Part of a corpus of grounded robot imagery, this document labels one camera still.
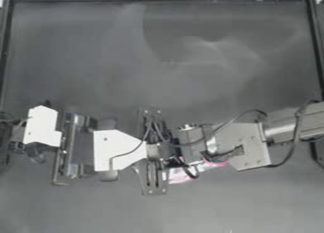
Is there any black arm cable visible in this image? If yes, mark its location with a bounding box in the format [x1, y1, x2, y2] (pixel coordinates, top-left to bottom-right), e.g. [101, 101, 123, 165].
[266, 99, 321, 169]

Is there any gripper's white camera mount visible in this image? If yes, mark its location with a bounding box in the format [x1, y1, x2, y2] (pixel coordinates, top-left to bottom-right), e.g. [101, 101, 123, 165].
[92, 128, 148, 172]
[22, 104, 63, 148]

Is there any clear bag with pink zip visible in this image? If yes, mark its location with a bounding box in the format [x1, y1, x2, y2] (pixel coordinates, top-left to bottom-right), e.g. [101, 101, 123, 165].
[168, 159, 231, 185]

